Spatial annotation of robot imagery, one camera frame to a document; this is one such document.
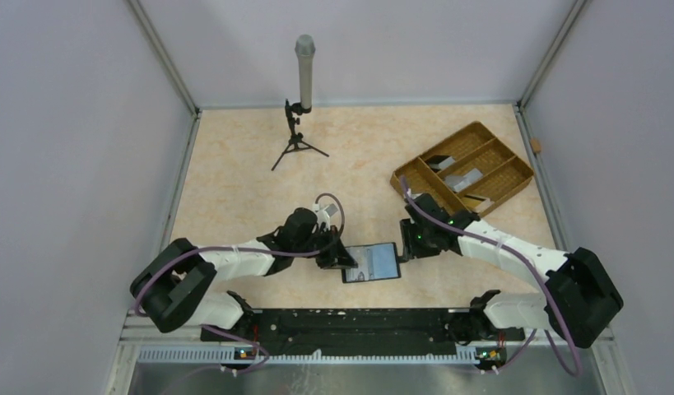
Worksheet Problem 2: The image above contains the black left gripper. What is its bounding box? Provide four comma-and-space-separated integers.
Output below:
293, 225, 358, 269

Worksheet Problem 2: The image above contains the silver credit card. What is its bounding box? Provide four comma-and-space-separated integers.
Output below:
345, 246, 375, 282

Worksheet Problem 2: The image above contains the black leather card holder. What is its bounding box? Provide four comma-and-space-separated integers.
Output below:
342, 242, 402, 284

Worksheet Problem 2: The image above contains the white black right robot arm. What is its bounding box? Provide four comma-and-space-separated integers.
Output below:
405, 193, 625, 349

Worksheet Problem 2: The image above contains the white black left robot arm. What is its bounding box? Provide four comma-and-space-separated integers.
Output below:
129, 203, 353, 341

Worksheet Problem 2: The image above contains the gold card stack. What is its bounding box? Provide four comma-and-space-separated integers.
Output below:
461, 194, 495, 215

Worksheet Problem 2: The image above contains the silver card stack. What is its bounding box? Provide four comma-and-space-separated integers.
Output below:
444, 168, 483, 193

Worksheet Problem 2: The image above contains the black card stack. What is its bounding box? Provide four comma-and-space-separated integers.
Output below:
425, 155, 456, 172

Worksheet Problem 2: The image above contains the woven wicker divided tray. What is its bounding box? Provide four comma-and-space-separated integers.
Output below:
390, 121, 534, 216

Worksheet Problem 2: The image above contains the black mini tripod stand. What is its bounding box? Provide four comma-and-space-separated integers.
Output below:
271, 99, 329, 171

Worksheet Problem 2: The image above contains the grey microphone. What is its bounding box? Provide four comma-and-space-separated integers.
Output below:
295, 34, 316, 114

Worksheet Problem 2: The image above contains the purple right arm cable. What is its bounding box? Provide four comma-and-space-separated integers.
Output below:
397, 175, 584, 379

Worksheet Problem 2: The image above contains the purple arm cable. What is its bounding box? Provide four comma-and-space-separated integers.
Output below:
132, 193, 346, 395
397, 175, 584, 379

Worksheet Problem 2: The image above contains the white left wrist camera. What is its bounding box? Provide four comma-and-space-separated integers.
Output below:
312, 202, 340, 228

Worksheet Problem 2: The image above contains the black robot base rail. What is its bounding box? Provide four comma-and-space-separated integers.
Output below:
230, 308, 525, 356

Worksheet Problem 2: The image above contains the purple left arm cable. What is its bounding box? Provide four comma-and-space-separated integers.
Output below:
132, 193, 346, 395

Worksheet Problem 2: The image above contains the small wooden wall block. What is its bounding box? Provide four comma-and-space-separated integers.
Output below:
529, 138, 542, 155

